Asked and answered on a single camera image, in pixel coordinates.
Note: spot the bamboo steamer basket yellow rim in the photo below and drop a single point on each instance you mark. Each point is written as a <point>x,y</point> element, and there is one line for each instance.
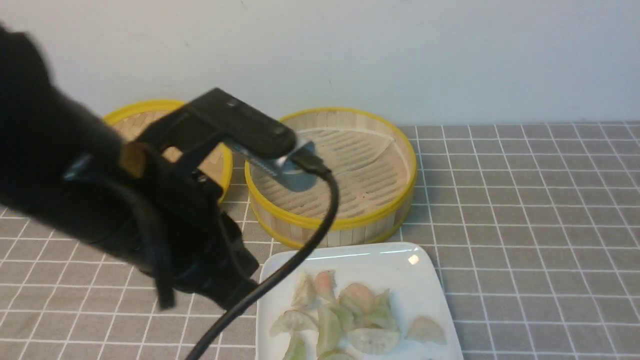
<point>294,230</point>

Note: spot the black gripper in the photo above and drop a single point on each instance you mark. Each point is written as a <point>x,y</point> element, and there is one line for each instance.
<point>171,227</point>

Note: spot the pale dumpling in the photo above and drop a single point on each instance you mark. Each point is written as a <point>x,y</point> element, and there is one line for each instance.
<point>293,320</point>
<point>305,294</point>
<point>425,330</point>
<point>373,341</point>

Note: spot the pale dumpling upper left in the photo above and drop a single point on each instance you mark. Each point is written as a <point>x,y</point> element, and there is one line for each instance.
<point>305,294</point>

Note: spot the green steamed dumpling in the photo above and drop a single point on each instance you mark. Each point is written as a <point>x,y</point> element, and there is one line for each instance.
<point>297,349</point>

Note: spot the white square plate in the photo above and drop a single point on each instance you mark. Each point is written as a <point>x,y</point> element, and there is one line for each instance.
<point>404,269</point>

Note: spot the green dumpling bottom edge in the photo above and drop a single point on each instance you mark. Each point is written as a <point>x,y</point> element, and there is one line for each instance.
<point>336,355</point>

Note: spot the pink dumpling upper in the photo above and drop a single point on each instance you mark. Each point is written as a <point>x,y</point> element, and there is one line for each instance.
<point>324,283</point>

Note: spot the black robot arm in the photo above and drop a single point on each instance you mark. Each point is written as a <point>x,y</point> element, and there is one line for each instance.
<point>60,166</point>

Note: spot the green dumpling right centre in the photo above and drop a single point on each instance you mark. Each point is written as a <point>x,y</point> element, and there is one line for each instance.
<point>380,315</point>

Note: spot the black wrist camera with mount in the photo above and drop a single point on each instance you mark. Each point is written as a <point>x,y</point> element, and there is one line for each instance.
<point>217,117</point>

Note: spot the bamboo steamer lid yellow rim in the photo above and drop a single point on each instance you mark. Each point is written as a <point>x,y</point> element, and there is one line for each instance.
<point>132,119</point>

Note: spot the pale dumpling right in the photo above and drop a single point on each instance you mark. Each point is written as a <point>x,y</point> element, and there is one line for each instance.
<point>425,330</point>

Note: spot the pale dumpling bottom centre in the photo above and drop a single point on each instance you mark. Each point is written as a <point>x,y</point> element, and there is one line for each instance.
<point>373,341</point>

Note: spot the pink dumpling centre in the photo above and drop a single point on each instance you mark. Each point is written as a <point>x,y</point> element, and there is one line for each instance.
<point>357,298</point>

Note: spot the white steamer liner cloth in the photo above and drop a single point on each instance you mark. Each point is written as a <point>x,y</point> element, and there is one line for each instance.
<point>372,169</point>

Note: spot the pink dumpling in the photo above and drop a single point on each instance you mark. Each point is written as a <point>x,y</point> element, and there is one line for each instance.
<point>357,298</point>
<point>324,283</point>

